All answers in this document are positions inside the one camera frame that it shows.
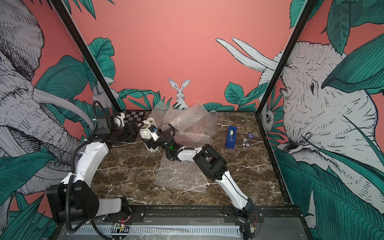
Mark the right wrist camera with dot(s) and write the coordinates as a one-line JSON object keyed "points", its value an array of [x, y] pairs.
{"points": [[153, 129]]}

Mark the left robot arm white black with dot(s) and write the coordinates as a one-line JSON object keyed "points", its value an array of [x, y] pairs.
{"points": [[72, 201]]}

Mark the small white ribbed vase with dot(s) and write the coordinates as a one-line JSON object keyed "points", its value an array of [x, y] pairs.
{"points": [[149, 122]]}

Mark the black front mounting rail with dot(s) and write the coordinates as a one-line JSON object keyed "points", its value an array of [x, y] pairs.
{"points": [[140, 213]]}

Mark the blue tape dispenser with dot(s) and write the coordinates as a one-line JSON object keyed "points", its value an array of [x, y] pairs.
{"points": [[231, 137]]}

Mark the white slotted cable duct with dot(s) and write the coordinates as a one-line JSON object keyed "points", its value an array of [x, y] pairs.
{"points": [[226, 231]]}

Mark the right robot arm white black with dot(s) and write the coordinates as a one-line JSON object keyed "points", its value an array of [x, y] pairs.
{"points": [[213, 166]]}

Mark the large white ribbed vase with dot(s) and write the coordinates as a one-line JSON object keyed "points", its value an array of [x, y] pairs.
{"points": [[146, 137]]}

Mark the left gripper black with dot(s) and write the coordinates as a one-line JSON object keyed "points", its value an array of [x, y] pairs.
{"points": [[131, 131]]}

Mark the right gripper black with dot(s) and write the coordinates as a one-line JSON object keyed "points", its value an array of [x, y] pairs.
{"points": [[163, 135]]}

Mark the black white chessboard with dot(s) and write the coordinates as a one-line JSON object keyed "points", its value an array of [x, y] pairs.
{"points": [[137, 116]]}

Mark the black frame post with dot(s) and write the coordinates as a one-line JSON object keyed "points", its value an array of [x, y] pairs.
{"points": [[304, 16], [73, 30]]}

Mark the crumpled bubble wrap pile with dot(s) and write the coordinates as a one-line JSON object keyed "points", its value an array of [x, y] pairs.
{"points": [[190, 124]]}

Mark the left black frame post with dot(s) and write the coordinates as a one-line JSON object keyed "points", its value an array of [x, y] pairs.
{"points": [[73, 30]]}

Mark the right black frame post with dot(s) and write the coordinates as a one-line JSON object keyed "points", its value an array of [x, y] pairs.
{"points": [[304, 16]]}

